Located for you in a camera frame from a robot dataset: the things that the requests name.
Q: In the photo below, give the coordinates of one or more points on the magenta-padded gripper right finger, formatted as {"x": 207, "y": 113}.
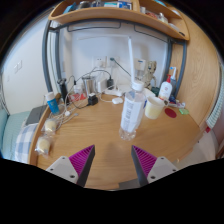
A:
{"x": 160, "y": 166}

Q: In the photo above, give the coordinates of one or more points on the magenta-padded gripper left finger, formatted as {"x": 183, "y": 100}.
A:
{"x": 63, "y": 166}

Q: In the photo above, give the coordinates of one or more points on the clear plastic water bottle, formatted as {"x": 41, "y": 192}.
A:
{"x": 131, "y": 113}

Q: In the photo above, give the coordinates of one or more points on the wrapped round bun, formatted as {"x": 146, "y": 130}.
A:
{"x": 43, "y": 145}
{"x": 50, "y": 126}

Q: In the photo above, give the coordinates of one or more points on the plaid pillow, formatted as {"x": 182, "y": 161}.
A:
{"x": 25, "y": 141}

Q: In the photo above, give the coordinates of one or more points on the flat round red coaster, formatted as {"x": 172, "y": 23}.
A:
{"x": 170, "y": 112}

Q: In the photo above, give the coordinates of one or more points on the grey laptop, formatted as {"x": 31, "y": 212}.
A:
{"x": 36, "y": 115}

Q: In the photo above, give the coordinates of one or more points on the cream plastic cup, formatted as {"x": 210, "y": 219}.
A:
{"x": 154, "y": 108}

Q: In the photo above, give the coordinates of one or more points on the green wipes packet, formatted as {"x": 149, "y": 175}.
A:
{"x": 184, "y": 111}

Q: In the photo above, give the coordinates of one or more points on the blue tube white cap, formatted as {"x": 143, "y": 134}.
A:
{"x": 52, "y": 105}

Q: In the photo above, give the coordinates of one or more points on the pale green mattress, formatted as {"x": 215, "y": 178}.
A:
{"x": 10, "y": 133}

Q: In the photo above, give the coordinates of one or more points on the red flat packet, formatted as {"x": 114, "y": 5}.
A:
{"x": 77, "y": 97}

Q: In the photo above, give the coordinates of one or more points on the small black box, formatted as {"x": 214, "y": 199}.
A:
{"x": 92, "y": 99}

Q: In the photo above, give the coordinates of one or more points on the white pump bottle red nozzle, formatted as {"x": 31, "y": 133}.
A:
{"x": 165, "y": 90}

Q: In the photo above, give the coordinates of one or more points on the white earbud case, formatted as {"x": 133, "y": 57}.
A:
{"x": 117, "y": 100}

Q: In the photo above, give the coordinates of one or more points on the black electric shaver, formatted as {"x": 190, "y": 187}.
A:
{"x": 62, "y": 88}

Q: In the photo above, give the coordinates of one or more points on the striped hanging towel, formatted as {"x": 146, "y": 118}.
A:
{"x": 217, "y": 106}

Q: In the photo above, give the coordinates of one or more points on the steel tumbler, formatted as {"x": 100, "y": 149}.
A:
{"x": 88, "y": 86}

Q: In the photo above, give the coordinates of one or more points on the white power adapter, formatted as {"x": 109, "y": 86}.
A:
{"x": 101, "y": 85}

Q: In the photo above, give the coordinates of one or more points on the wooden shelf unit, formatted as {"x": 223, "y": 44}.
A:
{"x": 116, "y": 14}

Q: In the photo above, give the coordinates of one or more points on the white wall switch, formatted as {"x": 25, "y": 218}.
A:
{"x": 18, "y": 66}

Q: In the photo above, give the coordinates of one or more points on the white wall socket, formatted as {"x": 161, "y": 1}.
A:
{"x": 99, "y": 62}

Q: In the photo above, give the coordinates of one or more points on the grey metal desk frame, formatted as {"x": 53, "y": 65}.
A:
{"x": 45, "y": 56}

